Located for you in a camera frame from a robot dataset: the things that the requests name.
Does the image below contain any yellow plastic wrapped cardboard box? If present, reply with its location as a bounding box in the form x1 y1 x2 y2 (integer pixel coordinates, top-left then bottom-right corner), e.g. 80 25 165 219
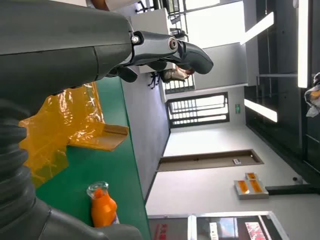
18 81 129 190

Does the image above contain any green table mat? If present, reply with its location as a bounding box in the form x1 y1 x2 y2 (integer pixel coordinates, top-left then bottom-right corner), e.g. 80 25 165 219
35 76 152 240

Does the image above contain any person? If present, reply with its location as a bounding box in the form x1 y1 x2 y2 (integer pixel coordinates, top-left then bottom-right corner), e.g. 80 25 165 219
159 64 195 84

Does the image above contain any brown door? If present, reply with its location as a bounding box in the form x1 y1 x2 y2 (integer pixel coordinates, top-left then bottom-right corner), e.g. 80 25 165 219
155 149 265 173

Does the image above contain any black office chair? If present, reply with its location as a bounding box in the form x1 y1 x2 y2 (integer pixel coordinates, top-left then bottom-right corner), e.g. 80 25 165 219
134 0 151 14
147 71 162 90

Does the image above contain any black barred window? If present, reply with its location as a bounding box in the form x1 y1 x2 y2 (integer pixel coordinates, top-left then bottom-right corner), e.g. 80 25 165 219
165 91 230 129
163 75 196 95

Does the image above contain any white framed sign board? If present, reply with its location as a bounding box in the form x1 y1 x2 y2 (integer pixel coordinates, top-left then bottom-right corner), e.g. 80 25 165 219
147 210 291 240

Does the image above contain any white board with orange panels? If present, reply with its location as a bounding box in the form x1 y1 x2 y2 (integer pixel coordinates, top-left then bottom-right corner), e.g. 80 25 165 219
233 172 269 201

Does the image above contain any plastic wrapped dark object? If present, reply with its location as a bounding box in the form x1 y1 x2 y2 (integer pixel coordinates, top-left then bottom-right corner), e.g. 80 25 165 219
304 72 320 118

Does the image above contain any orange bottle with text label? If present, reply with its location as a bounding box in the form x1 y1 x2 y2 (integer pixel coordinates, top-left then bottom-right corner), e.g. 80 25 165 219
86 181 120 229

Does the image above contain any long ceiling light strip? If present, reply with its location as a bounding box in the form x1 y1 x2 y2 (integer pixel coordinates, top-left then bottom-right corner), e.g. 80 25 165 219
297 0 310 89
239 11 275 46
243 98 278 123

